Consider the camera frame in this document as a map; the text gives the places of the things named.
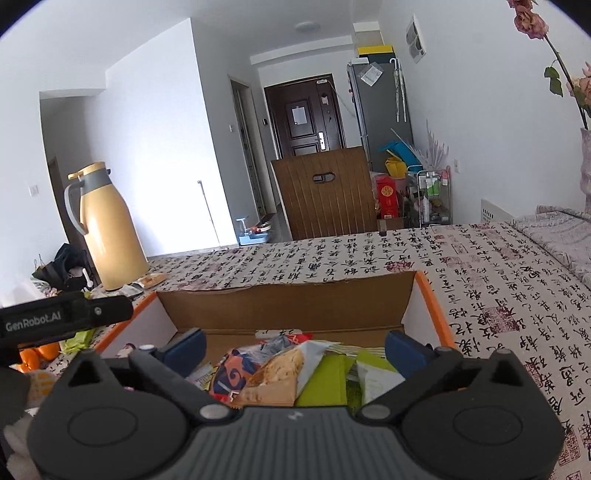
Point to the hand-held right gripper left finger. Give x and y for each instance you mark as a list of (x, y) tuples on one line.
[(184, 350)]

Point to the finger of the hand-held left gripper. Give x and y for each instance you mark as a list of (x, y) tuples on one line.
[(111, 309)]

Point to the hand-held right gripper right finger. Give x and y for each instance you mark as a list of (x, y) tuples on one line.
[(402, 353)]

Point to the bread snack packet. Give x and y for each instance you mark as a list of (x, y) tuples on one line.
[(277, 374)]

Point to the orange-edged cardboard box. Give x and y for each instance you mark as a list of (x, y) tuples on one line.
[(277, 304)]

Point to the orange round object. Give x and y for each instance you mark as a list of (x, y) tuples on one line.
[(41, 355)]

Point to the light green packet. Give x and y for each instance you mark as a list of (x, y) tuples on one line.
[(81, 340)]

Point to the orange pastry packet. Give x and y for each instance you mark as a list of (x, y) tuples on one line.
[(150, 280)]

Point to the black bag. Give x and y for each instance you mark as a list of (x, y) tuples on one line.
[(60, 267)]

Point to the blue orange patterned packet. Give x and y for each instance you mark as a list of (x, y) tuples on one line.
[(235, 374)]

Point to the yellow thermos jug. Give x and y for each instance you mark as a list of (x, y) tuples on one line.
[(115, 240)]

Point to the plain green snack packet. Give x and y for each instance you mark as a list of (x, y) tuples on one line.
[(323, 383)]

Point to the small blue appliance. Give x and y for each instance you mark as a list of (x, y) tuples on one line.
[(254, 233)]

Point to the thin white pole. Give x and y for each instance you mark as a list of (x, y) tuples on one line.
[(207, 212)]

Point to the red gift box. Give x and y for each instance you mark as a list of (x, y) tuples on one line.
[(387, 196)]

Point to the metal rack cart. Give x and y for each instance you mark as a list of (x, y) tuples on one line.
[(434, 198)]

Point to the brown wooden chair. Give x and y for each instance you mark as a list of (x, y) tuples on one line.
[(314, 207)]

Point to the yellow bag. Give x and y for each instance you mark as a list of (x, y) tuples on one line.
[(395, 167)]

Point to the grey patterned cloth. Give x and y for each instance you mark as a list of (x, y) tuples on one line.
[(554, 235)]

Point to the blue plastic basket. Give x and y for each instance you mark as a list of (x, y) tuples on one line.
[(399, 150)]

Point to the white feather decoration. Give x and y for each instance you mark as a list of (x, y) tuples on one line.
[(434, 147)]

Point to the white interior door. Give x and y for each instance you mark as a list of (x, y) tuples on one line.
[(247, 147)]

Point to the dark brown entrance door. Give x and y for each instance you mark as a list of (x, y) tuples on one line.
[(281, 138)]

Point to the grey refrigerator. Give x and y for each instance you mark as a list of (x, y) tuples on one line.
[(374, 120)]

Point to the pink textured vase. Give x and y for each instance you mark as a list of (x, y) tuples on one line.
[(586, 175)]

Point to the white paper sheet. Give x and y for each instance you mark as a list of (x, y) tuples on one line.
[(298, 115)]

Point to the white folded umbrella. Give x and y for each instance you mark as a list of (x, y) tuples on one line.
[(398, 92)]

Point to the clear document pouch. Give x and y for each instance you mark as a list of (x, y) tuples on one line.
[(371, 74)]

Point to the yellow and black box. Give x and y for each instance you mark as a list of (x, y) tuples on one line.
[(375, 50)]

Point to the white cardboard box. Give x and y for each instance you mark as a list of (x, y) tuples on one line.
[(368, 33)]

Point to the round ceiling lamp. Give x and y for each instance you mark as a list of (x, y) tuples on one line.
[(307, 26)]

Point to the dried pink roses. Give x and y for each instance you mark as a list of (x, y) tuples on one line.
[(531, 21)]

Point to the white light switch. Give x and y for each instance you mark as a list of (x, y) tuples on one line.
[(33, 190)]

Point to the white wall outlet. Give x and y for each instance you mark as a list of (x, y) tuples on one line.
[(458, 165)]

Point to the white wall panel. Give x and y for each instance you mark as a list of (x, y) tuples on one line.
[(414, 39)]

